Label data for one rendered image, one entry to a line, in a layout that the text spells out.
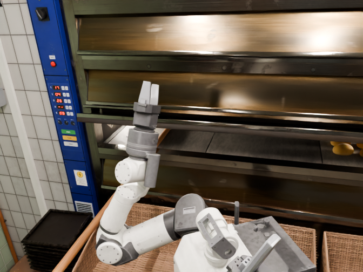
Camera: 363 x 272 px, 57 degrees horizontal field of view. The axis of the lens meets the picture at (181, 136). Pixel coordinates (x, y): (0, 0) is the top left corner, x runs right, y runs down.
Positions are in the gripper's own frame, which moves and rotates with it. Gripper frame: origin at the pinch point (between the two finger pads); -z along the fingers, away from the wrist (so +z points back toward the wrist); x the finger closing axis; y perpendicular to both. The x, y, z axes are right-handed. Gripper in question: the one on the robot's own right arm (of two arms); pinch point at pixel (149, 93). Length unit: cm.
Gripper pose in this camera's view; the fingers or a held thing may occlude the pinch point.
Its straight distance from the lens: 97.5
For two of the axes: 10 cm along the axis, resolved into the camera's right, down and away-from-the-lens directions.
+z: -1.6, 9.8, 0.9
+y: -9.7, -1.8, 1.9
